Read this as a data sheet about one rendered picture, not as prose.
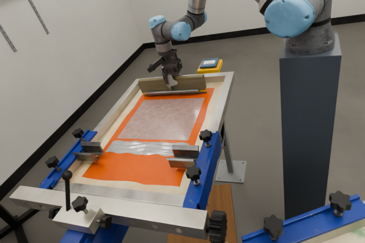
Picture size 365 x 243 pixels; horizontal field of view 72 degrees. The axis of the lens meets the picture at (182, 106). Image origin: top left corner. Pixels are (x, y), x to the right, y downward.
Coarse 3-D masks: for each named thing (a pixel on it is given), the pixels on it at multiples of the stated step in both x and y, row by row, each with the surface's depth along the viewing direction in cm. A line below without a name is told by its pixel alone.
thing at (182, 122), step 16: (176, 96) 130; (192, 96) 127; (208, 96) 123; (176, 112) 118; (192, 112) 115; (160, 128) 111; (176, 128) 108; (192, 128) 106; (192, 144) 98; (144, 160) 97; (160, 160) 95; (144, 176) 90; (160, 176) 88; (176, 176) 86
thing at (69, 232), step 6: (66, 234) 68; (72, 234) 67; (78, 234) 67; (84, 234) 67; (90, 234) 69; (96, 234) 71; (66, 240) 66; (72, 240) 66; (78, 240) 65; (84, 240) 66
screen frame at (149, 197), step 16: (208, 80) 133; (224, 80) 124; (128, 96) 137; (224, 96) 113; (112, 112) 125; (224, 112) 107; (96, 128) 117; (80, 192) 86; (96, 192) 84; (112, 192) 83; (128, 192) 81; (144, 192) 79
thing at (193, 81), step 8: (144, 80) 132; (152, 80) 130; (160, 80) 128; (176, 80) 125; (184, 80) 124; (192, 80) 122; (200, 80) 121; (144, 88) 134; (152, 88) 133; (160, 88) 131; (168, 88) 130; (176, 88) 128; (184, 88) 127; (192, 88) 125; (200, 88) 124
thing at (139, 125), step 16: (144, 96) 139; (160, 96) 134; (144, 112) 125; (160, 112) 121; (128, 128) 117; (144, 128) 114; (112, 160) 101; (128, 160) 99; (96, 176) 96; (112, 176) 94; (128, 176) 92
